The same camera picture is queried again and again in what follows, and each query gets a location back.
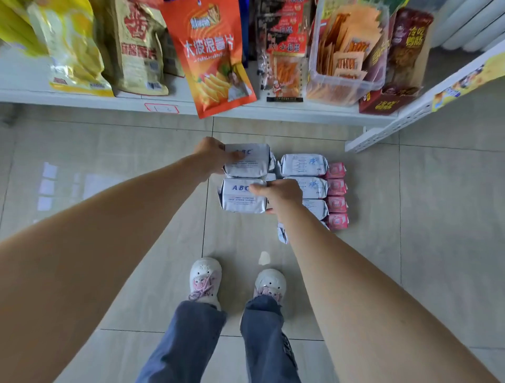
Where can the person's right forearm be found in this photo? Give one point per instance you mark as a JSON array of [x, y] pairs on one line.
[[375, 307]]

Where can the person's right hand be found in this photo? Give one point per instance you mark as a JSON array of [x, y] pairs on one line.
[[284, 197]]

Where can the person's leg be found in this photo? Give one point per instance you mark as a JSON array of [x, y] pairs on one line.
[[264, 343], [181, 347]]

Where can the person's left forearm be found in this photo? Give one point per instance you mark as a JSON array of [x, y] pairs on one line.
[[87, 268]]

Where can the person's left hand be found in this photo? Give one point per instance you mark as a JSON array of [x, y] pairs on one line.
[[213, 156]]

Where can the long white pad packet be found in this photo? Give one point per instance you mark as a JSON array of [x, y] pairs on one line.
[[303, 165], [313, 187], [282, 233], [317, 208]]

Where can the beige snack bag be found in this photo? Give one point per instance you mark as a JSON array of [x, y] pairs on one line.
[[134, 51], [171, 59]]

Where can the red bordered paper label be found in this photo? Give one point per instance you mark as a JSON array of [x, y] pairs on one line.
[[161, 107]]

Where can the white radiator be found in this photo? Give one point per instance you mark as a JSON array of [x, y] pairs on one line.
[[469, 23]]

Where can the white metal shelf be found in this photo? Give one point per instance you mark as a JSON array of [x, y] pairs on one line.
[[23, 79]]

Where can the orange chip bag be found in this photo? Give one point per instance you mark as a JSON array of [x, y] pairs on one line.
[[209, 59]]

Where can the plain yellow snack bag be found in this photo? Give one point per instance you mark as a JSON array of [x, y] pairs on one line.
[[15, 27]]

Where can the person's right leg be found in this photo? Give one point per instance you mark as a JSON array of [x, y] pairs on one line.
[[264, 343]]

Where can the white perforated rack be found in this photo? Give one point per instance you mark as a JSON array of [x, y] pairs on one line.
[[394, 126]]

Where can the person's right shoe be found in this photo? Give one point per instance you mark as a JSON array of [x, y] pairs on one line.
[[270, 284]]

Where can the person's left leg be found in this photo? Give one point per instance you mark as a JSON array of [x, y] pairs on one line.
[[181, 347]]

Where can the row of red strip packets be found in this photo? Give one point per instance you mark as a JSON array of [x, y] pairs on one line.
[[282, 51]]

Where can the person's shoe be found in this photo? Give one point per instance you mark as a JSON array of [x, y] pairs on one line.
[[205, 276], [270, 284]]

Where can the yellow chip bag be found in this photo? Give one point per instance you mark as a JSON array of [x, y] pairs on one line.
[[71, 51]]

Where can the brown snack box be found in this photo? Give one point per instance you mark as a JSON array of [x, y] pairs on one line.
[[402, 63]]

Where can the person's left shoe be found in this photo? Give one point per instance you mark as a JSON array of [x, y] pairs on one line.
[[205, 276]]

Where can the clear box of orange sachets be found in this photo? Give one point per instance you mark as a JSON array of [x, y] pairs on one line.
[[343, 55]]

